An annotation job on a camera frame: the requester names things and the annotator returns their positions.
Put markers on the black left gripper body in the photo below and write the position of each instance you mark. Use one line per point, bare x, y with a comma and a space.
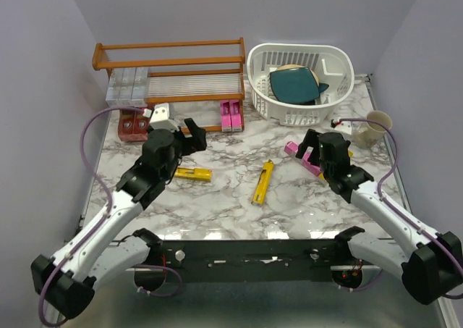
183, 144

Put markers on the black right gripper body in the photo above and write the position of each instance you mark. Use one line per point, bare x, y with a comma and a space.
325, 171

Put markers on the yellow toothpaste box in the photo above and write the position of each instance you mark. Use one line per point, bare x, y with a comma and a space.
263, 183
198, 174
320, 176

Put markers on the red 3D toothpaste box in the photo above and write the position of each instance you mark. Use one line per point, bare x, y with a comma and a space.
140, 126
125, 129

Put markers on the silver toothpaste box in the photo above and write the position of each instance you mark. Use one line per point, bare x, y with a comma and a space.
140, 86
114, 87
127, 82

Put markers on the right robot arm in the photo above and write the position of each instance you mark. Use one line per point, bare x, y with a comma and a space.
428, 263

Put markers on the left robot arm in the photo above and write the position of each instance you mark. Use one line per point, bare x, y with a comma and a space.
67, 280

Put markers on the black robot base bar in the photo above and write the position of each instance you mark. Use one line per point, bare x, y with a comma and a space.
211, 261

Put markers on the orange wooden three-tier shelf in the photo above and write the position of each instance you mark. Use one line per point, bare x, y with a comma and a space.
192, 76

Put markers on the beige ceramic mug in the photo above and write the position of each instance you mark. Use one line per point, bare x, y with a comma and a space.
370, 132

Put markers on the teal square plate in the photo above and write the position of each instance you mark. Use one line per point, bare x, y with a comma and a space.
295, 85

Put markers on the white plastic basket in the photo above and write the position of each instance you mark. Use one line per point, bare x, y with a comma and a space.
331, 66

